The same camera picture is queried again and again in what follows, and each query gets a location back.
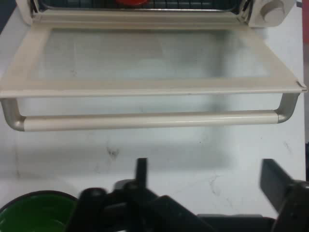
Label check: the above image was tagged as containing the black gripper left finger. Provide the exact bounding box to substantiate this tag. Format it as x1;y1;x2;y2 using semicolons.
66;158;211;232

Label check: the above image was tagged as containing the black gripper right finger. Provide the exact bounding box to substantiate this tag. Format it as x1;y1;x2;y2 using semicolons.
259;158;309;232

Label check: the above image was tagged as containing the green bowl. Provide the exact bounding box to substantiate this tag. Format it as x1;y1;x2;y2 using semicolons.
0;190;81;232

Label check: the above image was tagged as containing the cream toaster oven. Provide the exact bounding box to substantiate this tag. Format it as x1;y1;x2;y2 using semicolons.
14;0;289;29

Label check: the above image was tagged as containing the red bowl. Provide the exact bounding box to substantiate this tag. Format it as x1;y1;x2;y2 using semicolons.
115;0;148;6

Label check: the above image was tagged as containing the cream oven door with handle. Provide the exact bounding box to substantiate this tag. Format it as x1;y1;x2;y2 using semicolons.
0;12;309;133

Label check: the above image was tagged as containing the black wire oven rack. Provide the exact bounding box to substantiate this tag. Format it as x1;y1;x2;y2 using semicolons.
38;0;239;13

